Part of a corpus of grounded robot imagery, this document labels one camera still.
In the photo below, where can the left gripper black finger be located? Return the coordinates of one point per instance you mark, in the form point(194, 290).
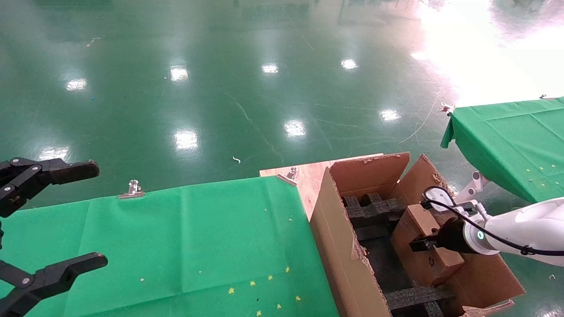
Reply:
point(53, 277)
point(66, 171)

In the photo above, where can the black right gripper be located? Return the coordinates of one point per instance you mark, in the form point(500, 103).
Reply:
point(454, 235)

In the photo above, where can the small brown cardboard box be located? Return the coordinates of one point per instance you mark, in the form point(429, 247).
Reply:
point(423, 264)

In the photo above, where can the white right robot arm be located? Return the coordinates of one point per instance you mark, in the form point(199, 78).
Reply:
point(528, 224)

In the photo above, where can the large open brown carton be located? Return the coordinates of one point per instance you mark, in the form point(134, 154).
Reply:
point(343, 255)

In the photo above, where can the white table leg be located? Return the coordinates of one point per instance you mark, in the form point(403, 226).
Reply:
point(472, 185)

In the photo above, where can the large green table cloth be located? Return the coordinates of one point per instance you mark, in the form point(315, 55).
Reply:
point(154, 242)

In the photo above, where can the green cloth side table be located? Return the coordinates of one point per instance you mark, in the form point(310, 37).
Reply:
point(506, 132)

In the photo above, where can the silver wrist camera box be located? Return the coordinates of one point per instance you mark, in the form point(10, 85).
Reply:
point(440, 193)

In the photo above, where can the silver camera mount bracket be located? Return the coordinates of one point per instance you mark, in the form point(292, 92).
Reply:
point(473, 207)

